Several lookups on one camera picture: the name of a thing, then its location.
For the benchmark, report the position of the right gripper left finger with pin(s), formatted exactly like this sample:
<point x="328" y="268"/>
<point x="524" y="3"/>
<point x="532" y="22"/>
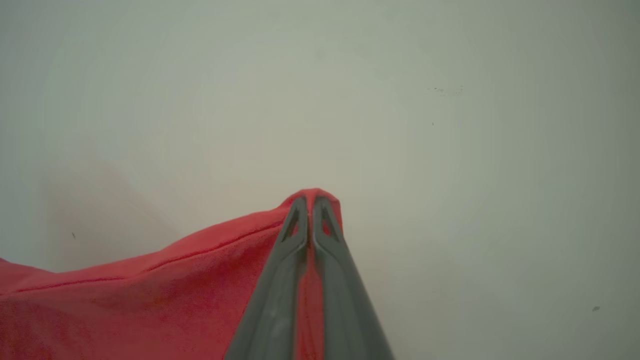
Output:
<point x="272" y="310"/>

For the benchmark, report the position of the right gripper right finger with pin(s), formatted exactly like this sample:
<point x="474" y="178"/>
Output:
<point x="345" y="310"/>

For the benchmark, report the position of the red shorts with white label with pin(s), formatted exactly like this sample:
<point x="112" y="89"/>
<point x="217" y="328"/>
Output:
<point x="125" y="310"/>

